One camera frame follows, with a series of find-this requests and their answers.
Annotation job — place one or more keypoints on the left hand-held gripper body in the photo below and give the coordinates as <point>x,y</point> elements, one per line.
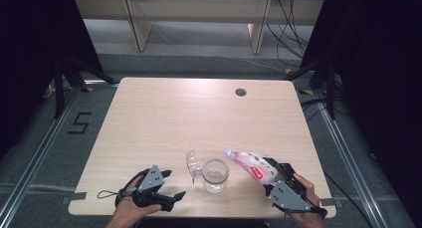
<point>152,181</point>

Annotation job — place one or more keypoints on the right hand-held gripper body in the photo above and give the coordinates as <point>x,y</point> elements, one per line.
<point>287,196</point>

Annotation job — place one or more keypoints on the red and white spouted pouch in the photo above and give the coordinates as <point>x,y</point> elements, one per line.
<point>252,165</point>

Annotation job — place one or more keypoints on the clear glass jar with lid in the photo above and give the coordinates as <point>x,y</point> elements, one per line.
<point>215,178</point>

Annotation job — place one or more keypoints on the person's right hand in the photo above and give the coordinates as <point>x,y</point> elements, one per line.
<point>310,221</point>

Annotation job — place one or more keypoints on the person's left hand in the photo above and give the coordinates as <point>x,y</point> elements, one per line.
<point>124,213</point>

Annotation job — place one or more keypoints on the grey tape strip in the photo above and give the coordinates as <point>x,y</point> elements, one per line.
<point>331,202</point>
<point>78,196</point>

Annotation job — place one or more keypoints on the yellow black tape piece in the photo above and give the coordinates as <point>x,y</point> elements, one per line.
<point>306,92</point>
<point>88,89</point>

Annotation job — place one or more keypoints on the dark round table grommet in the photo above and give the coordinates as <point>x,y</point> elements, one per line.
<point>241,92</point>

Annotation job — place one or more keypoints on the black metal stand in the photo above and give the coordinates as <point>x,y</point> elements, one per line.
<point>59,88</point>
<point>330,88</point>

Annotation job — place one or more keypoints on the small yellow tape piece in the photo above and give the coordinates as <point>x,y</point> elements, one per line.
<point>288,70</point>

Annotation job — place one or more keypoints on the black curtain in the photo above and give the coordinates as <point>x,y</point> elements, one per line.
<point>26,39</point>
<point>381,55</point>

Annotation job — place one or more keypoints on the metal floor rail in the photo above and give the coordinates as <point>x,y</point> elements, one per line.
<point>347,161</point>
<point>35,161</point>

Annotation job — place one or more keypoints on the beige wooden furniture frame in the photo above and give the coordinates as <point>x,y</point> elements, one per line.
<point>199,9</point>

